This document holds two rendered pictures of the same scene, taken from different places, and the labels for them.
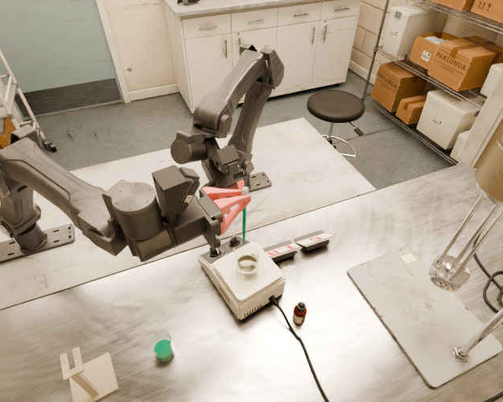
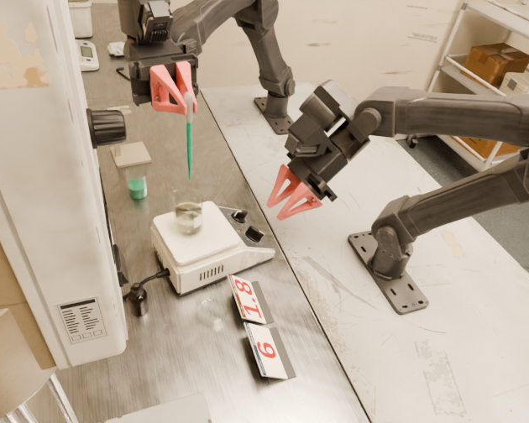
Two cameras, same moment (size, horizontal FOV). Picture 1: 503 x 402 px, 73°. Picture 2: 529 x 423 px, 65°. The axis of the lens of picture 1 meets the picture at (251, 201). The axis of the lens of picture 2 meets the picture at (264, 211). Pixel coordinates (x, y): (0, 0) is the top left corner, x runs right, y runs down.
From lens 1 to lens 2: 0.74 m
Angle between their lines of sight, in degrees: 60
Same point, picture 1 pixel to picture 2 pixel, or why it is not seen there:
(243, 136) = (421, 201)
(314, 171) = (464, 400)
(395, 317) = not seen: outside the picture
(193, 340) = (144, 212)
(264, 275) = (181, 243)
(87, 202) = (180, 13)
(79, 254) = (261, 138)
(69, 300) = (211, 138)
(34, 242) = (269, 108)
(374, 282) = not seen: outside the picture
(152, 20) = not seen: outside the picture
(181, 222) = (137, 46)
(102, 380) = (128, 158)
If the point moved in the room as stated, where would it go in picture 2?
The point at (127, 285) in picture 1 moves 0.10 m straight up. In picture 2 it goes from (219, 169) to (221, 133)
